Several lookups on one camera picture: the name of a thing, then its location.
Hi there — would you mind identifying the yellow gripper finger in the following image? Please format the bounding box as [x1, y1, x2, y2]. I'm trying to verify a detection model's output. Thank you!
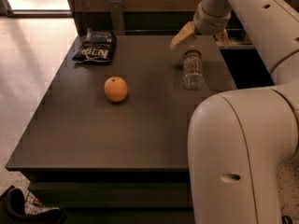
[170, 21, 196, 49]
[216, 29, 229, 48]

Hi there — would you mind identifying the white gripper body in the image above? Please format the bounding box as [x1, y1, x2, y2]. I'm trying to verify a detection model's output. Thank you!
[193, 2, 232, 35]

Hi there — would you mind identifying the clear plastic water bottle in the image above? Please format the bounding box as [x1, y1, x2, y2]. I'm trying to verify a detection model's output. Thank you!
[183, 47, 205, 91]

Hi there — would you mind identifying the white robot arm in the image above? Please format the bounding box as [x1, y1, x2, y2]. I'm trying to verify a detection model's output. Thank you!
[170, 0, 299, 224]

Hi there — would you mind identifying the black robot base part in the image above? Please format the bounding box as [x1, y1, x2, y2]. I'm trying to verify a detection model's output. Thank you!
[0, 186, 66, 224]

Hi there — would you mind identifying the dark blue chip bag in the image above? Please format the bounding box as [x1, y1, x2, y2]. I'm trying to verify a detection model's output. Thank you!
[72, 28, 117, 63]

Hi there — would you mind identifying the orange fruit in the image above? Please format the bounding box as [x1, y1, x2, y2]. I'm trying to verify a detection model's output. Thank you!
[104, 77, 128, 103]

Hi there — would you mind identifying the dark grey table with drawers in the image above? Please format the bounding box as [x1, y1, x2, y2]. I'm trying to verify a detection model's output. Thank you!
[7, 36, 234, 224]

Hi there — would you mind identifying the left metal wall bracket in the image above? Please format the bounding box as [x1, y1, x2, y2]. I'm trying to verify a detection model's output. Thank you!
[109, 0, 125, 35]

